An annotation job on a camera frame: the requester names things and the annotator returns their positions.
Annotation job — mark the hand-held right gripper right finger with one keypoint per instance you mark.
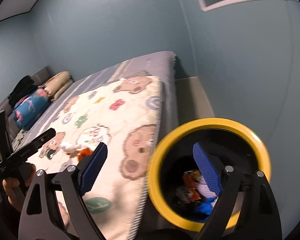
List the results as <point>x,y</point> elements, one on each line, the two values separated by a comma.
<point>206,165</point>

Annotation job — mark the yellow-rimmed black bin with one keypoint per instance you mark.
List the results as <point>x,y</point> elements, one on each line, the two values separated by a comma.
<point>215,123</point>

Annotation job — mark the grey sheeted bed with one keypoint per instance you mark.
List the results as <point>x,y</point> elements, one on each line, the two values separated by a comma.
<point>150,62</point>

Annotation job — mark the black clothing pile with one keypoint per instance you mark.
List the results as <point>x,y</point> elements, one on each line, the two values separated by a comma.
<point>22,87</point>

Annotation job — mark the grey padded headboard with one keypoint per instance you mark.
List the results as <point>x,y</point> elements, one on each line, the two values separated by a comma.
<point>41,72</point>

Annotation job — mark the grey green cloth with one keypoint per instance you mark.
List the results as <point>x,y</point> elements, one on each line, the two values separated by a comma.
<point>20,137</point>

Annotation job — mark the cream bear-print blanket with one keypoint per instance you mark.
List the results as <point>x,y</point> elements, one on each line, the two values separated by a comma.
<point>107,120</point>

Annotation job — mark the dark shiny wrapper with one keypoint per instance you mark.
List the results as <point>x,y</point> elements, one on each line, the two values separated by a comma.
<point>50,154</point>

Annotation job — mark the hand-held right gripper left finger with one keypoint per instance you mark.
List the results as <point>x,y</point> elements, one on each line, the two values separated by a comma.
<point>95,165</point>

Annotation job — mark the beige pillow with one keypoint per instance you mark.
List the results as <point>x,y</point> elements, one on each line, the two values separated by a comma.
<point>63,90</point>
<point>57,80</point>

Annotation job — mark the person's left hand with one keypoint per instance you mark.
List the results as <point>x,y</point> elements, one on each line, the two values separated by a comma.
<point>8,187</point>

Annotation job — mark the blue floral rolled quilt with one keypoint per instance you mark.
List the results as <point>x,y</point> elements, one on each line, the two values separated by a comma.
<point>30,107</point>

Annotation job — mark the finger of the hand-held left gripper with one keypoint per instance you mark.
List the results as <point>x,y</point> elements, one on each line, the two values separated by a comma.
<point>43,137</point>

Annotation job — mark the orange snack wrapper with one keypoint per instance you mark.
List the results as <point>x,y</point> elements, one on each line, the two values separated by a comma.
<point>190,180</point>

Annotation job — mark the purple foam fruit net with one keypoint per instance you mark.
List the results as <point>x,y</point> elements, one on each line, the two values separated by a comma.
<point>205,188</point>

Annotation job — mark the white tied tissue bundle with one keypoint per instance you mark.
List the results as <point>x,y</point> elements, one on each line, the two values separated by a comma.
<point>66,147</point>

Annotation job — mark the orange peel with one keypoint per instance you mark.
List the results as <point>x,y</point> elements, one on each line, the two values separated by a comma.
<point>85,153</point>

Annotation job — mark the blue rubber glove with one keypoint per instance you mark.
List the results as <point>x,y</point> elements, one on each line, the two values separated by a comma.
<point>205,207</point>

